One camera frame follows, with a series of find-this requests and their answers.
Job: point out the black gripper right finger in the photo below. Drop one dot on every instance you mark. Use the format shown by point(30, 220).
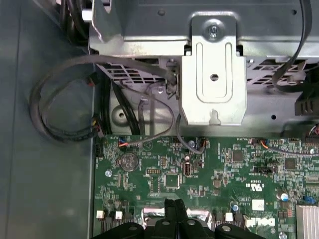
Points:
point(182, 211)

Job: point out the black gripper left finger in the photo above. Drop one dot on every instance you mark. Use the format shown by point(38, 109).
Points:
point(170, 211)

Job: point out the internal USB port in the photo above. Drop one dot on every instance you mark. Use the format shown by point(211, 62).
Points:
point(188, 169)

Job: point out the green motherboard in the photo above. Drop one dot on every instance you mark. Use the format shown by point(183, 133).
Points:
point(224, 179)

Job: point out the coin battery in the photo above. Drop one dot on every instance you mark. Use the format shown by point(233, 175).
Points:
point(129, 161)

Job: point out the silver heatsink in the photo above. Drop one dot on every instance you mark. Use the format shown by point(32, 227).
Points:
point(307, 216)

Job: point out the black PC case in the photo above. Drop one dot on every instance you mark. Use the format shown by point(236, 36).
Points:
point(49, 174)

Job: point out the black plastic connector block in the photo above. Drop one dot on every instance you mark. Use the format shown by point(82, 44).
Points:
point(307, 104)

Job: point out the grey metal drive cage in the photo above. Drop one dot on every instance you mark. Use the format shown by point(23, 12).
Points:
point(149, 25)

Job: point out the silver steel bracket plate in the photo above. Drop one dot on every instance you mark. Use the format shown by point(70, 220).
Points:
point(214, 94)

